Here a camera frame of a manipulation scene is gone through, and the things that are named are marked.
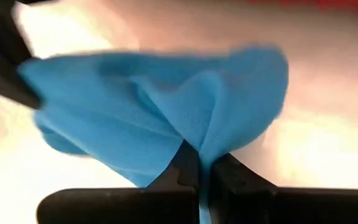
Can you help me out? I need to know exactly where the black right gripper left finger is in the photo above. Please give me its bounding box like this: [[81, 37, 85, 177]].
[[35, 139, 201, 224]]

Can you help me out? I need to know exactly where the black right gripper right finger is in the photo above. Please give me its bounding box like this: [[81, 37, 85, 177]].
[[209, 152, 358, 224]]

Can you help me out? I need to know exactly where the blue garment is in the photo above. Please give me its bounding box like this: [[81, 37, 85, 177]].
[[17, 43, 290, 224]]

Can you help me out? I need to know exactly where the red plastic laundry basket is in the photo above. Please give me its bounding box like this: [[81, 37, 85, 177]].
[[247, 0, 358, 13]]

